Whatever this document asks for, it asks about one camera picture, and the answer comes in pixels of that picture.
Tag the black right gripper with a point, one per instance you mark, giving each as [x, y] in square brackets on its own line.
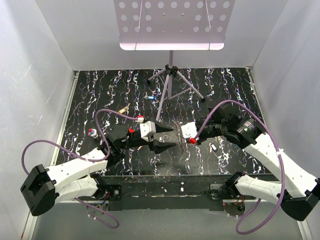
[201, 139]

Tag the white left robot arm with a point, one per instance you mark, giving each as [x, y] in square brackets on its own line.
[46, 186]

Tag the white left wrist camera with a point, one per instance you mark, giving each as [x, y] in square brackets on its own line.
[147, 128]

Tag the key with red tag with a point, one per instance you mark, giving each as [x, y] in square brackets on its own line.
[131, 130]

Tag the key with yellow tag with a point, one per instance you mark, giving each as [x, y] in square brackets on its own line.
[124, 109]

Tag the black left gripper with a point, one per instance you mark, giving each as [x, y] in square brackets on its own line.
[157, 146]

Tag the key with blue tag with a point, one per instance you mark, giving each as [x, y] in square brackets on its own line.
[149, 97]

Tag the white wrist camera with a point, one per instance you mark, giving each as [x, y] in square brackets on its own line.
[147, 128]
[189, 132]

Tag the key with black tag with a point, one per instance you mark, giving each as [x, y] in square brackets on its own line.
[213, 148]

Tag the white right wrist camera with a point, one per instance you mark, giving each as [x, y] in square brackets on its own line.
[189, 132]

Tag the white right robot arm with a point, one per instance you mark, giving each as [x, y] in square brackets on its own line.
[298, 191]

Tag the white perforated music stand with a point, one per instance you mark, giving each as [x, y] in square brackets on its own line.
[173, 25]

